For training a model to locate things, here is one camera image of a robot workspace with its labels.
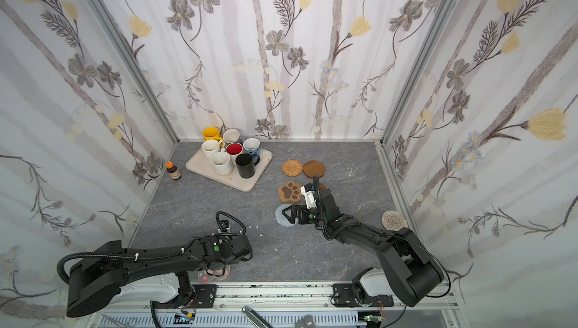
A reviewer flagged grey round coaster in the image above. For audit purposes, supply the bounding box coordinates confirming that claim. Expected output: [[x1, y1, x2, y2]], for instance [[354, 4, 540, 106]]
[[275, 203, 296, 227]]

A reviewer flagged cork paw print coaster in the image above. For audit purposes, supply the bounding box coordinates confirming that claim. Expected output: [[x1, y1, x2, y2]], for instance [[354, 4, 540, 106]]
[[277, 181, 303, 204]]

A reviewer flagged pink flower coaster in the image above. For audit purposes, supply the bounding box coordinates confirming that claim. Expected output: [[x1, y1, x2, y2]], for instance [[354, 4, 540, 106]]
[[197, 266, 231, 284]]

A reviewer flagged woven rattan round coaster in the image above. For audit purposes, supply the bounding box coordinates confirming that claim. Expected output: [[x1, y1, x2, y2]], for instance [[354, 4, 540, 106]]
[[281, 159, 303, 177]]

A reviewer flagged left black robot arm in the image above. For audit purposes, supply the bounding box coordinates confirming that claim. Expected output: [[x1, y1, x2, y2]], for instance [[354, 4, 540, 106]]
[[57, 234, 253, 317]]

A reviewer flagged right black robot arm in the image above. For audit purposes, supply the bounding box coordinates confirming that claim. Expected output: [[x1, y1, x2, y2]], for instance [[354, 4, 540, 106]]
[[281, 189, 444, 307]]

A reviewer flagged white woven round coaster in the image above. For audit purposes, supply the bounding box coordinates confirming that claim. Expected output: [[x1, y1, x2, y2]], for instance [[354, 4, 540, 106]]
[[381, 211, 409, 231]]

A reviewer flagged black mug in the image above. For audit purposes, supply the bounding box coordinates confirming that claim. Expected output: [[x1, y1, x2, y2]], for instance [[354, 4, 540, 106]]
[[236, 153, 260, 179]]

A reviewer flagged blue floral mug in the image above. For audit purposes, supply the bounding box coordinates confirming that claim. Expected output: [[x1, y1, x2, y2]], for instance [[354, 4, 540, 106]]
[[243, 138, 260, 156]]

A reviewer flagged white mug red inside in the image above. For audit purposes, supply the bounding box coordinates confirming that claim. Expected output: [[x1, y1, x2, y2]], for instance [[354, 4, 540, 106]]
[[226, 143, 245, 165]]

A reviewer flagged speckled white mug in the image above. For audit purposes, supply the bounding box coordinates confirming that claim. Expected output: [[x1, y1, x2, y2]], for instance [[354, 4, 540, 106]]
[[210, 151, 233, 176]]

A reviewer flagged small brown bottle orange cap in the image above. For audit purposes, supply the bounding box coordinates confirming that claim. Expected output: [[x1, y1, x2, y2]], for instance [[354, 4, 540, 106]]
[[166, 162, 182, 180]]

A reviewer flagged beige serving tray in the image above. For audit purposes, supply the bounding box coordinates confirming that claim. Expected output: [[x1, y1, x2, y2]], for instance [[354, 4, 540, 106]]
[[185, 149, 273, 192]]

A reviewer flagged lavender mug white inside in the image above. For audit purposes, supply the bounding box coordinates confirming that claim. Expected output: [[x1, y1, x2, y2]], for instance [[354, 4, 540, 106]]
[[222, 129, 241, 145]]

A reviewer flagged yellow mug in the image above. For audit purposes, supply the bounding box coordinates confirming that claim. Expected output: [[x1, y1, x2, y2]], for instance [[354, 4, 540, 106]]
[[203, 127, 223, 141]]

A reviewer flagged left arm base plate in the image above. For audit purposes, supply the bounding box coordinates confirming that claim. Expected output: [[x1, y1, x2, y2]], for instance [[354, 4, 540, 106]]
[[153, 284, 218, 309]]

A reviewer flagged aluminium frame rail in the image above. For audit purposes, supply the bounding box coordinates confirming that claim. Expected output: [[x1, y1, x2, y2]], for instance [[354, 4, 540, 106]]
[[80, 281, 466, 327]]

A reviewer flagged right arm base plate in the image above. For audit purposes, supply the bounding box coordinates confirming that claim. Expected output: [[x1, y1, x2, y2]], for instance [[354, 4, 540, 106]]
[[330, 283, 394, 308]]

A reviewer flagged white mug with handle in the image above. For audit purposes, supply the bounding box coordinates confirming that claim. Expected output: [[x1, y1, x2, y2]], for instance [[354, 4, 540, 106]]
[[201, 139, 226, 160]]

